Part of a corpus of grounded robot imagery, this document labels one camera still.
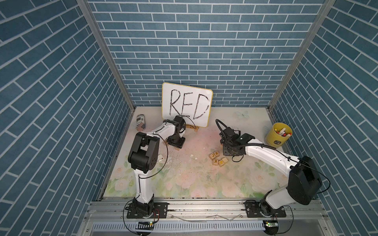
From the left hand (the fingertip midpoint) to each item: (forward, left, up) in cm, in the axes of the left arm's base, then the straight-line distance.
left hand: (181, 145), depth 97 cm
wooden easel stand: (+12, -10, +4) cm, 16 cm away
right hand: (-8, -29, +7) cm, 31 cm away
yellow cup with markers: (+1, -61, +12) cm, 62 cm away
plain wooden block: (-11, -28, +2) cm, 30 cm away
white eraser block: (-10, +12, +1) cm, 16 cm away
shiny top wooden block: (-12, -25, +1) cm, 28 cm away
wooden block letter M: (-12, -21, +1) cm, 24 cm away
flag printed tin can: (+17, +31, +1) cm, 35 cm away
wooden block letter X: (-6, -23, +1) cm, 24 cm away
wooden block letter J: (-8, -20, +1) cm, 22 cm away
